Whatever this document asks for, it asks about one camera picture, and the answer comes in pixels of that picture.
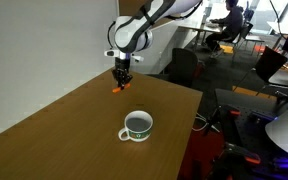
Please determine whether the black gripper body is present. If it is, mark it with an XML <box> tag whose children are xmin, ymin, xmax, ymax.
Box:
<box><xmin>112</xmin><ymin>58</ymin><xmax>130</xmax><ymax>80</ymax></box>

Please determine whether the orange marker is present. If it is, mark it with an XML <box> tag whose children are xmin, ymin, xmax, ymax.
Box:
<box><xmin>112</xmin><ymin>83</ymin><xmax>131</xmax><ymax>93</ymax></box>

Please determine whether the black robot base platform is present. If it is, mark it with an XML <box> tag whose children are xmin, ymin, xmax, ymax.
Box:
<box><xmin>215</xmin><ymin>89</ymin><xmax>288</xmax><ymax>180</ymax></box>

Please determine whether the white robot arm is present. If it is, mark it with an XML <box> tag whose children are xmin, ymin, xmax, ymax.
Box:
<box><xmin>104</xmin><ymin>0</ymin><xmax>203</xmax><ymax>90</ymax></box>

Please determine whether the white mug with green band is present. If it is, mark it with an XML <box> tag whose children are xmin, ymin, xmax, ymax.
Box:
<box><xmin>118</xmin><ymin>110</ymin><xmax>153</xmax><ymax>142</ymax></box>

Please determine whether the black office chair near table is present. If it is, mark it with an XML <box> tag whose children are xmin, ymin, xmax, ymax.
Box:
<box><xmin>169</xmin><ymin>48</ymin><xmax>198</xmax><ymax>87</ymax></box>

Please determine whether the seated person in dark clothes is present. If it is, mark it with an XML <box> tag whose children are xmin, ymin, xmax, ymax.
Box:
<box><xmin>205</xmin><ymin>0</ymin><xmax>243</xmax><ymax>58</ymax></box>

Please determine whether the black chair at right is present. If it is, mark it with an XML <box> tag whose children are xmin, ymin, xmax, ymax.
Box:
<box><xmin>234</xmin><ymin>46</ymin><xmax>288</xmax><ymax>96</ymax></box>

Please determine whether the brown wall pin board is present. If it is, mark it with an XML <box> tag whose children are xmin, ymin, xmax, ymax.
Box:
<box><xmin>118</xmin><ymin>0</ymin><xmax>184</xmax><ymax>42</ymax></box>

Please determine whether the white cable on floor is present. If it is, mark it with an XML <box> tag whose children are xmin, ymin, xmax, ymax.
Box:
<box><xmin>192</xmin><ymin>113</ymin><xmax>221</xmax><ymax>133</ymax></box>

